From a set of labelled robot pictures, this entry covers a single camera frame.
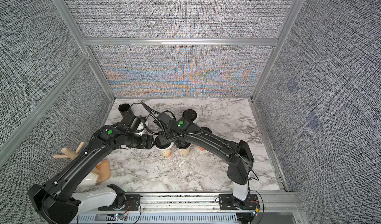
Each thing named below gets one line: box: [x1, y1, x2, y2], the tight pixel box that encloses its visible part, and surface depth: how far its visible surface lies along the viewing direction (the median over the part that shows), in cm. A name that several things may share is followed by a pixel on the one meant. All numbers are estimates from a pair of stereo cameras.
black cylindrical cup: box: [118, 103, 135, 118], surface depth 107 cm
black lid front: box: [182, 109, 197, 122], surface depth 90 cm
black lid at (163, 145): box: [155, 141, 172, 150], surface depth 76 cm
